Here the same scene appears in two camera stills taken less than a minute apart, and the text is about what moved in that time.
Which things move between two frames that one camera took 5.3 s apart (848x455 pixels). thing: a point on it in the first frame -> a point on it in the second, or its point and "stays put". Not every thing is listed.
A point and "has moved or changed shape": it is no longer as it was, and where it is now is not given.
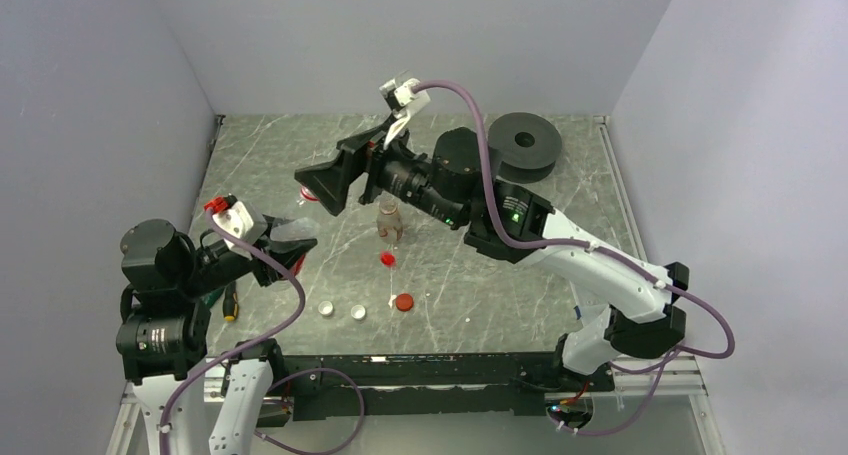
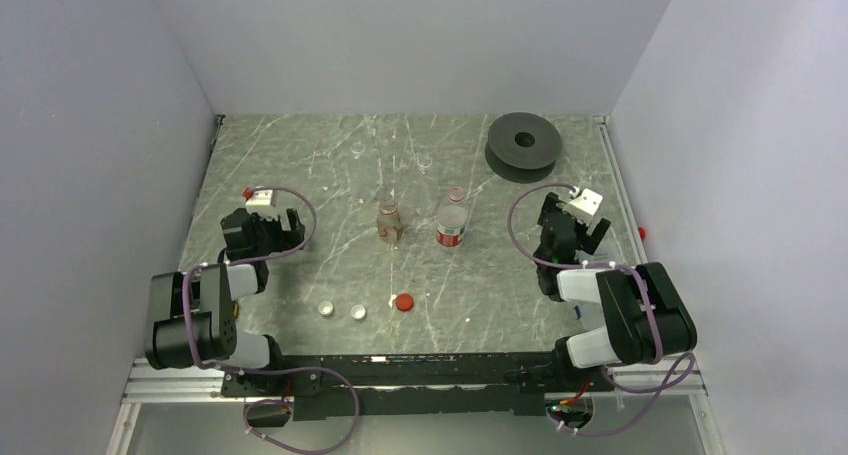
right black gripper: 330,181 -> 588,242
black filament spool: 523,147 stays put
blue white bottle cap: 325,307 stays put
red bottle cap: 404,302 stays put
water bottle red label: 296,269 has moved or changed shape
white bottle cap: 358,311 stays put
